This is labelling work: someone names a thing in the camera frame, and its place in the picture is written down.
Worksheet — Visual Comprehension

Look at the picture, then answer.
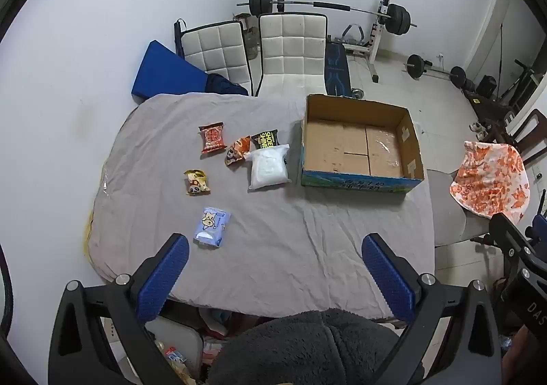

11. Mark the white quilted chair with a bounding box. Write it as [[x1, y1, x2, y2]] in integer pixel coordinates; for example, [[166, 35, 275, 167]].
[[255, 13, 329, 97], [179, 20, 254, 96]]

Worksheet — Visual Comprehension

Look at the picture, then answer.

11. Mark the wooden chair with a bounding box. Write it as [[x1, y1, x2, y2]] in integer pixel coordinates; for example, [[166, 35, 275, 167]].
[[491, 109, 547, 168]]

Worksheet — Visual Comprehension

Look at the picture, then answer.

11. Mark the black strap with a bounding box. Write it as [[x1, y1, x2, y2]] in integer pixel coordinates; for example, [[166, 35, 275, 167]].
[[174, 18, 189, 58]]

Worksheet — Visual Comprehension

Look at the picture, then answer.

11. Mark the person's right hand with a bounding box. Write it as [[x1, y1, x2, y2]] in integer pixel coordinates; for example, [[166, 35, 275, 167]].
[[504, 325, 547, 385]]

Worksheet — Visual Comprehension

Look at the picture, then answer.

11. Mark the red snack packet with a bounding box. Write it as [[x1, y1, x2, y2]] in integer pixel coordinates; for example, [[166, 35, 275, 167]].
[[199, 122, 227, 154]]

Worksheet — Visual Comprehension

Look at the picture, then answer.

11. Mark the orange patterned cloth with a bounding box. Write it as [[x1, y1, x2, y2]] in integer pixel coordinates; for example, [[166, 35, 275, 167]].
[[450, 140, 531, 221]]

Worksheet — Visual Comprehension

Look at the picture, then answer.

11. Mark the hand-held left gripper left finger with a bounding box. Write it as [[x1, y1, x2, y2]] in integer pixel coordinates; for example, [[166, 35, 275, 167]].
[[48, 233, 201, 385]]

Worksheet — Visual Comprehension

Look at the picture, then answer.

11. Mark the small plastic bottle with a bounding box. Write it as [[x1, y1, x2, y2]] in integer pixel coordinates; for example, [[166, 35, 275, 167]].
[[164, 346, 187, 367]]

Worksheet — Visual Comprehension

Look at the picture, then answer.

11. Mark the orange panda snack packet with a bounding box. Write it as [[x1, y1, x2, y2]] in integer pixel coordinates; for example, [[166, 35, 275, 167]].
[[225, 136, 254, 166]]

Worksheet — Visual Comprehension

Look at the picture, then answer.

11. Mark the blue foam mat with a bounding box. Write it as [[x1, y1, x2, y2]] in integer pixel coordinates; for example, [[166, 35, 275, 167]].
[[131, 40, 210, 104]]

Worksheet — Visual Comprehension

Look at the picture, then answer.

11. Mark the black exercise machine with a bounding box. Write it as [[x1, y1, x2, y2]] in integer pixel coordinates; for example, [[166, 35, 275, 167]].
[[498, 60, 547, 113]]

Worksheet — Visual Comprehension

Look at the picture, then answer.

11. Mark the yellow snack packet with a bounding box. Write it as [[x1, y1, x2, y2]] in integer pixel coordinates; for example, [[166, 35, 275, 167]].
[[184, 169, 211, 196]]

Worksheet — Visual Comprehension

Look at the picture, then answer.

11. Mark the white plastic stool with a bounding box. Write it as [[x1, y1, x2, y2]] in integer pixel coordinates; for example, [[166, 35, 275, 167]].
[[145, 317, 206, 385]]

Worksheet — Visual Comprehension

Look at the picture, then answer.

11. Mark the black and blue weight bench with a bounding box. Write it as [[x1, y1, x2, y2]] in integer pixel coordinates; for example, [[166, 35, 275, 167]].
[[325, 37, 365, 99]]

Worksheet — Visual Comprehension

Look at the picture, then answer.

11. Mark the white barbell rack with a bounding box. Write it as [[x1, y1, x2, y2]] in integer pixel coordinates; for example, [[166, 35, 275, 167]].
[[273, 0, 402, 84]]

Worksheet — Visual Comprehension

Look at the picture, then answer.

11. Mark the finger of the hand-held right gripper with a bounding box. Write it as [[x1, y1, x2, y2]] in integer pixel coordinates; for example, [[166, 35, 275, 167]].
[[488, 212, 536, 267], [525, 215, 547, 241]]

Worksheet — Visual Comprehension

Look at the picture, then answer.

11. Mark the dark blue cloth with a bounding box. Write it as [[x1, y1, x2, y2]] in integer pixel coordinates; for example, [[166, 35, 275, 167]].
[[204, 73, 249, 96]]

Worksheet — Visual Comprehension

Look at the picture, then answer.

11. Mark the long barbell with black plates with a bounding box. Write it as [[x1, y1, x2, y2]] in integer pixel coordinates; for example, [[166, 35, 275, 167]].
[[237, 0, 417, 36]]

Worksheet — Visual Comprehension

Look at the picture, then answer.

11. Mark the light blue tissue pack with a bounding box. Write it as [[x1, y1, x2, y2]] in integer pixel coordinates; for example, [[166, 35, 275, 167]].
[[193, 206, 232, 248]]

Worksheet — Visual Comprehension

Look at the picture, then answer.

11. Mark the short barbell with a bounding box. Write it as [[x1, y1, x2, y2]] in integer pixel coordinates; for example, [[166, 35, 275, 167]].
[[404, 54, 466, 89]]

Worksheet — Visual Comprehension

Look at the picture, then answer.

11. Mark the white plastic bag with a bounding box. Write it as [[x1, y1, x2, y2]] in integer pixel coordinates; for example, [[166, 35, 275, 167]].
[[243, 144, 292, 191]]

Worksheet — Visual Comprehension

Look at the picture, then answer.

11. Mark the black wet wipes packet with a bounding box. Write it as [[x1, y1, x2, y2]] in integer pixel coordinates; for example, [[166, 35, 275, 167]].
[[251, 129, 279, 151]]

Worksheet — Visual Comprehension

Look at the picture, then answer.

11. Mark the black boxy object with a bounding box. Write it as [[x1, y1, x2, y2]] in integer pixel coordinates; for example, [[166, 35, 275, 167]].
[[476, 75, 498, 98]]

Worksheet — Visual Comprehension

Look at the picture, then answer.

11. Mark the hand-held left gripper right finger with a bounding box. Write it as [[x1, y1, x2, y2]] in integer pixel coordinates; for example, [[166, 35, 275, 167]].
[[362, 233, 503, 385]]

